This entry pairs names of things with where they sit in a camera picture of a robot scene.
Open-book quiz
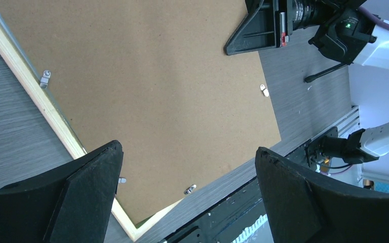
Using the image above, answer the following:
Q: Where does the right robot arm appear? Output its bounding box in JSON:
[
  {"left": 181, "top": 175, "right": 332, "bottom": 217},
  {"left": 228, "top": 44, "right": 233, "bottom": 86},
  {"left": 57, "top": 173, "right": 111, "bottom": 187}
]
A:
[{"left": 224, "top": 1, "right": 389, "bottom": 167}]

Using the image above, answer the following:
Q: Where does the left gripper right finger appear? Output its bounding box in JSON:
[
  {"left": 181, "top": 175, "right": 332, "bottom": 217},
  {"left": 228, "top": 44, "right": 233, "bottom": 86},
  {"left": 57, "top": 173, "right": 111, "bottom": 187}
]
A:
[{"left": 255, "top": 147, "right": 389, "bottom": 242}]

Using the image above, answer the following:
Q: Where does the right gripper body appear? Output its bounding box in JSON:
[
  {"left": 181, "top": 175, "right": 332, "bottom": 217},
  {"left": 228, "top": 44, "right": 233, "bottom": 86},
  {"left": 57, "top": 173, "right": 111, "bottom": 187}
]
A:
[{"left": 275, "top": 0, "right": 332, "bottom": 47}]

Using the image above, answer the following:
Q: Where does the brown backing board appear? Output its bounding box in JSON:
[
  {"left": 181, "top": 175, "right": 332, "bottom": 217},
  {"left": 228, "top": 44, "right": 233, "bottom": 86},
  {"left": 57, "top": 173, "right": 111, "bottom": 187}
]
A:
[{"left": 0, "top": 1, "right": 281, "bottom": 224}]

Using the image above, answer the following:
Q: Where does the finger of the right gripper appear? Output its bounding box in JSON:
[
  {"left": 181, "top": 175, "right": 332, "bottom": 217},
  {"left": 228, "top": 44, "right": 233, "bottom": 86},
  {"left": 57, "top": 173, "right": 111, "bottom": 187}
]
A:
[{"left": 223, "top": 0, "right": 277, "bottom": 56}]

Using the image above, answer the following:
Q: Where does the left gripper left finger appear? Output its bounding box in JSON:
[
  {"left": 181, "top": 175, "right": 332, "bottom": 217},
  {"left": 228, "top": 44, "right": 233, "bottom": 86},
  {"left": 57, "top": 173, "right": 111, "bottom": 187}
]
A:
[{"left": 0, "top": 140, "right": 124, "bottom": 242}]

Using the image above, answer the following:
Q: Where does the wooden picture frame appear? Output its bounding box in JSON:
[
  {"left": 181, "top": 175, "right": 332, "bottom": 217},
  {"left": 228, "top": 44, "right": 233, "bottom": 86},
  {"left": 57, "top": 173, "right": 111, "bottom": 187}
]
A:
[{"left": 0, "top": 15, "right": 178, "bottom": 242}]

